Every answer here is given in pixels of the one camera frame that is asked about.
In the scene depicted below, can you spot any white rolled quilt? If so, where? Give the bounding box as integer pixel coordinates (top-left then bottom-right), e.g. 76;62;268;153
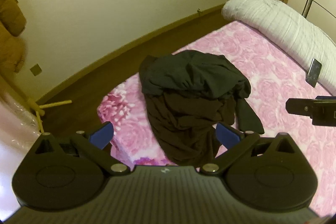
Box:
221;0;336;96

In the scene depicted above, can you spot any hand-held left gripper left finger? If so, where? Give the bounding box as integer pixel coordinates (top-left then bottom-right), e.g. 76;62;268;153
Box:
34;122;130;175

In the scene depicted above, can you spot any smartphone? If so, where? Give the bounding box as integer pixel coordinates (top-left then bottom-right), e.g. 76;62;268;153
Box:
306;58;322;88

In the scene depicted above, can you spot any wooden baseboard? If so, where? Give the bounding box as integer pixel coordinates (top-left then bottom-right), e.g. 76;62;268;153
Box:
35;4;227;106

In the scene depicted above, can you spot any wall socket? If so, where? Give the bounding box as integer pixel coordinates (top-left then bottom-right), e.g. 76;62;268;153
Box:
30;64;43;76

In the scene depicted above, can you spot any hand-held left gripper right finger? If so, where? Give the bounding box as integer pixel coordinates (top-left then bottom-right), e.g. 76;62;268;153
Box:
199;123;298;175

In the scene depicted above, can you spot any brown coat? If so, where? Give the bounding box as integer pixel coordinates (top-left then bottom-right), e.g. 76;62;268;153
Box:
0;0;29;73

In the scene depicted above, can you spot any clear plastic bag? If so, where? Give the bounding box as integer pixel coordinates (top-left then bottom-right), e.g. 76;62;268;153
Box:
0;97;44;159

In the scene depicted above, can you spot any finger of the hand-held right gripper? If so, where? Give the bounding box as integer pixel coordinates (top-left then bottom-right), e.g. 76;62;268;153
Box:
286;98;315;117

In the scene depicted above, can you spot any wooden coat stand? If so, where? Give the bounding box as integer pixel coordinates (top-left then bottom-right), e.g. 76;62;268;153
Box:
0;70;72;133

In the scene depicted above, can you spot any dark brown garment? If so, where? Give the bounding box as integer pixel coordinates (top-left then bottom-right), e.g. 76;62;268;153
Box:
146;94;237;166

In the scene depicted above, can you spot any pink floral blanket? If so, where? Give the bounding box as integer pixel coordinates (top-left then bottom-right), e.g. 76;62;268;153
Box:
97;21;336;216

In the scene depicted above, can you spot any black garment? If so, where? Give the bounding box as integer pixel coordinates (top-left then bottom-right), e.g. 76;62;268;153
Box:
139;50;265;135

